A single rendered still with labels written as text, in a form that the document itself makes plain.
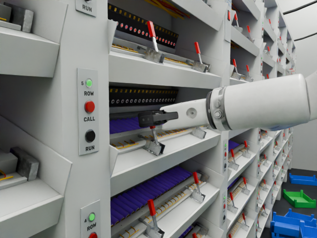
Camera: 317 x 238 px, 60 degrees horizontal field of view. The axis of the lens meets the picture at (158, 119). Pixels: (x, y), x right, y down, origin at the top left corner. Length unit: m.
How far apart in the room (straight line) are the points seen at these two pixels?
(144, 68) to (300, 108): 0.28
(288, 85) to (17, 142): 0.43
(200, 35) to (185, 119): 0.57
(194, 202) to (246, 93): 0.48
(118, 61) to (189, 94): 0.59
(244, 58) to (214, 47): 0.70
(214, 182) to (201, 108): 0.56
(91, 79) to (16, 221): 0.21
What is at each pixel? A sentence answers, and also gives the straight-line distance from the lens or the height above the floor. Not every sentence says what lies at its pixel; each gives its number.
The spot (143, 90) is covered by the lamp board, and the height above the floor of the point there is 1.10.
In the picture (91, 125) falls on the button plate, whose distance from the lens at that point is 0.42.
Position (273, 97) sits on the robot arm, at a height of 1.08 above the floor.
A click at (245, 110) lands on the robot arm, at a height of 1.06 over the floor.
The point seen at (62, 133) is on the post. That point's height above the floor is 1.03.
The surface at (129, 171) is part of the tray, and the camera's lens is 0.51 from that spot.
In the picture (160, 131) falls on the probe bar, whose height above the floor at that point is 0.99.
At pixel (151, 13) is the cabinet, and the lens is 0.98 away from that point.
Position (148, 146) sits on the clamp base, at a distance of 0.62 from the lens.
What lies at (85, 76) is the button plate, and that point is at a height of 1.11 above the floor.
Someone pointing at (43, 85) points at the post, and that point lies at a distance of 0.41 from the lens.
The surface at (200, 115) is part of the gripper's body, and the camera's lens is 0.51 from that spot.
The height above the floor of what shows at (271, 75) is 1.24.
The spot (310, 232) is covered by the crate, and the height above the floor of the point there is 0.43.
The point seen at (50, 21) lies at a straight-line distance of 0.40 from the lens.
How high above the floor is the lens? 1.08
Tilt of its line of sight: 5 degrees down
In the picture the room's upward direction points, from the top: straight up
